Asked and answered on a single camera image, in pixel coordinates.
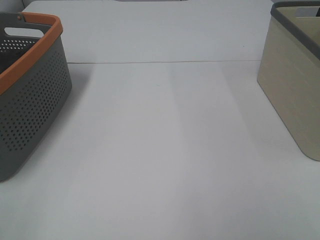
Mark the grey perforated basket orange rim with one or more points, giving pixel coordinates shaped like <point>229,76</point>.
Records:
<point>35,83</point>

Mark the beige basket grey rim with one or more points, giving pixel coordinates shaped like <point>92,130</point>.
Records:
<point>289,71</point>

